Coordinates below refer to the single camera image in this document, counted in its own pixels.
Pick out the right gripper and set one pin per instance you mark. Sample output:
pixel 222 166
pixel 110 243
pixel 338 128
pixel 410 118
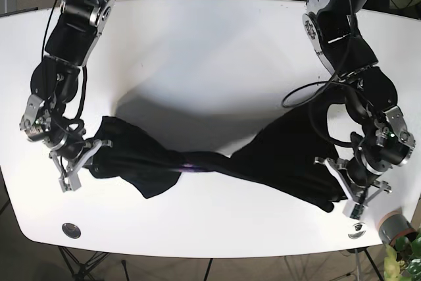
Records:
pixel 40 122

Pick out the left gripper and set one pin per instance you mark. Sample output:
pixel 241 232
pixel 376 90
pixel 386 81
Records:
pixel 382 146

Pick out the black T-shirt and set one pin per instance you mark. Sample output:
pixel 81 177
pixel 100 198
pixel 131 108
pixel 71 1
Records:
pixel 280 156

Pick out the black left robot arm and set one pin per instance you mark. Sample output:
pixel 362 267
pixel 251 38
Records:
pixel 351 130

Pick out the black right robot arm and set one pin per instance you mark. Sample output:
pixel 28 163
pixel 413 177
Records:
pixel 60 79

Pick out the right silver table grommet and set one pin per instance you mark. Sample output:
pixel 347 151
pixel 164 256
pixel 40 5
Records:
pixel 357 230

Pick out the silver table grommet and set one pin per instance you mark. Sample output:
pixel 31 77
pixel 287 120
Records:
pixel 357 230
pixel 71 230

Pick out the grey plant pot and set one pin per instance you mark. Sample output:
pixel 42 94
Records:
pixel 395 225

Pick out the left silver table grommet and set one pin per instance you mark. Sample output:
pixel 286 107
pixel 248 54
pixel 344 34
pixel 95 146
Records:
pixel 71 230

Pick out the green potted plant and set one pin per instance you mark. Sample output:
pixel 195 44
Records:
pixel 402 261

